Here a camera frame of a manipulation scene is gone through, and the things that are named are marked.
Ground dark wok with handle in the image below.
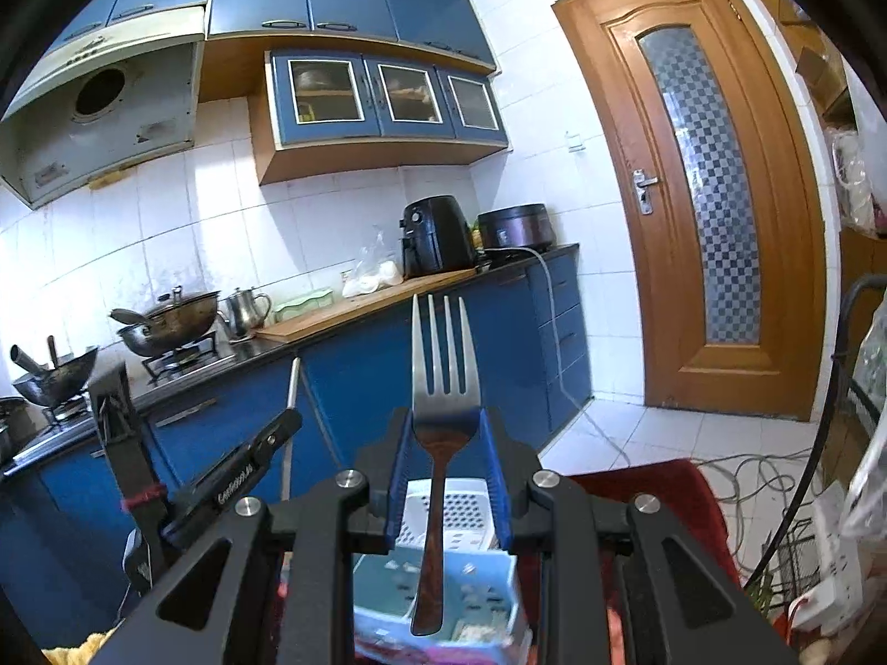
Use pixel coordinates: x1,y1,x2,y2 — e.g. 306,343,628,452
10,336,99,406

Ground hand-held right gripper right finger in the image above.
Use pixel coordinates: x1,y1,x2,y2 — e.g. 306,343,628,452
478,407,798,665

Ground wooden cutting board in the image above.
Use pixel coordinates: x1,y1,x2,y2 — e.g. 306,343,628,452
256,267,486,344

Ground metal door handle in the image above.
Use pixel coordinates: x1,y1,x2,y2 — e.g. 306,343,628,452
632,167,659,216

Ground blue white utensil basket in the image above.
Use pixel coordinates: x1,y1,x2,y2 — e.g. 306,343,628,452
353,478,534,665

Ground clear bag with vegetables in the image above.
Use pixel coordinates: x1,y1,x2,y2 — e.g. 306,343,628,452
842,311,887,534

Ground steel kettle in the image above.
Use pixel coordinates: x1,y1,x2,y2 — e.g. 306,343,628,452
218,287,273,340

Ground grey range hood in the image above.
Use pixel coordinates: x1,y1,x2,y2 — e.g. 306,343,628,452
0,3,209,209

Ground white power strip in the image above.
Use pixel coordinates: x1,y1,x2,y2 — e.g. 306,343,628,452
790,492,867,635

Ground dark rice cooker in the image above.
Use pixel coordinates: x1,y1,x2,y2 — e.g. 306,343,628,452
477,203,557,254

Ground cardboard box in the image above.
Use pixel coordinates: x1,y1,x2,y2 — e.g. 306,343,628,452
793,47,845,106

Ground black wire rack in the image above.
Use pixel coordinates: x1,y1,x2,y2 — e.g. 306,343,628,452
755,275,887,611

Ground wooden door with glass panel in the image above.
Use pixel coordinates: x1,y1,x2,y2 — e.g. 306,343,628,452
550,0,829,423

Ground black air fryer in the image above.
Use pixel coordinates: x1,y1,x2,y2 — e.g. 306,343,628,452
400,195,479,279

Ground steel wok with lid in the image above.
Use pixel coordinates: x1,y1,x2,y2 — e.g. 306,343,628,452
109,285,223,357

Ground white power cable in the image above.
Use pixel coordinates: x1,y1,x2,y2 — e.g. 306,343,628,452
519,245,631,465

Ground pale bags on shelf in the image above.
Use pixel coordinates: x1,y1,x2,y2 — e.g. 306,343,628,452
832,128,887,237

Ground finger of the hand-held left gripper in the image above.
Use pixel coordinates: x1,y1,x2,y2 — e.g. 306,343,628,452
236,407,304,473

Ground steel fork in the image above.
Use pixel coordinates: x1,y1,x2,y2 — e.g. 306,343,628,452
410,294,482,642

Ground clear plastic bag with buns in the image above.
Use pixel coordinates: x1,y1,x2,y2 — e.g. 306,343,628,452
339,225,404,299

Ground blue glass-door wall cabinet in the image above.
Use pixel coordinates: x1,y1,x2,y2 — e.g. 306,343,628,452
249,48,510,187

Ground white hanging plastic bag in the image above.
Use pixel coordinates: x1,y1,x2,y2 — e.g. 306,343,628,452
835,48,887,146

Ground gas stove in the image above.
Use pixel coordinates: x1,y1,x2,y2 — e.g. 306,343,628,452
42,339,237,431

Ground tangled floor cables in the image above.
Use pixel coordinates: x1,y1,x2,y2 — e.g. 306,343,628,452
693,453,819,569

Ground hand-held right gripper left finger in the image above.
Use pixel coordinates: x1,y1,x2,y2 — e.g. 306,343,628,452
86,407,420,665

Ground pale chopstick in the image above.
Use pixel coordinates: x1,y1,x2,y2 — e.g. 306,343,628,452
281,356,303,501

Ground green tissue box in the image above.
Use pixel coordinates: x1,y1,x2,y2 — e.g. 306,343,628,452
272,289,335,323

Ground yellow cloth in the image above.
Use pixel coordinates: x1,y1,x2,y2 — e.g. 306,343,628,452
42,627,122,665

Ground blue lower kitchen cabinets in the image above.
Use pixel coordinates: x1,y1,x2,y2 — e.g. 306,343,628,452
0,245,593,652

